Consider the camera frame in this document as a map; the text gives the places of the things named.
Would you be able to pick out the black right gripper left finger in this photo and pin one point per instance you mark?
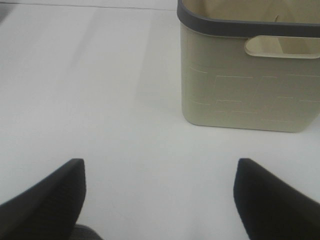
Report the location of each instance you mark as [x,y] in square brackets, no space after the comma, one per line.
[48,210]

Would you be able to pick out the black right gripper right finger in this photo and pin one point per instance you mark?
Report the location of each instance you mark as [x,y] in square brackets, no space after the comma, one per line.
[270,209]

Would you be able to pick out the beige basket with grey rim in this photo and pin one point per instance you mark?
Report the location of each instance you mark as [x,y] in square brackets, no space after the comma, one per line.
[250,64]

